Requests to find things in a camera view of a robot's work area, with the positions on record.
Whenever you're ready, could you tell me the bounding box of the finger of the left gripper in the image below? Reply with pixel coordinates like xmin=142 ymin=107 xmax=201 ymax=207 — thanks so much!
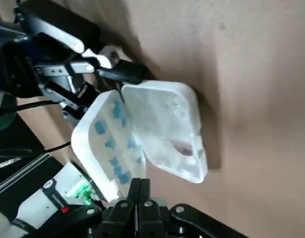
xmin=44 ymin=83 xmax=100 ymax=124
xmin=34 ymin=46 xmax=148 ymax=84

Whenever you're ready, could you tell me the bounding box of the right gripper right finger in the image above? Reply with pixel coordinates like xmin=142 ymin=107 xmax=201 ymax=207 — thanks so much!
xmin=140 ymin=178 xmax=244 ymax=238

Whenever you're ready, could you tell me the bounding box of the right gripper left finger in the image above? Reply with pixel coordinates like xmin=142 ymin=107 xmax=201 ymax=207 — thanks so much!
xmin=57 ymin=178 xmax=141 ymax=238

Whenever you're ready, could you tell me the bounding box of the small white medicine box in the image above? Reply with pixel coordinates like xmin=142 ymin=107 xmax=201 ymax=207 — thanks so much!
xmin=70 ymin=79 xmax=208 ymax=202

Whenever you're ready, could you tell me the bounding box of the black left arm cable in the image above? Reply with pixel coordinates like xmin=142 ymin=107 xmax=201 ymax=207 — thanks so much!
xmin=0 ymin=99 xmax=62 ymax=117

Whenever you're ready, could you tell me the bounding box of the aluminium frame post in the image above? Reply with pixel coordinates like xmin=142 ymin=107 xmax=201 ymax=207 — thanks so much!
xmin=0 ymin=151 xmax=52 ymax=198

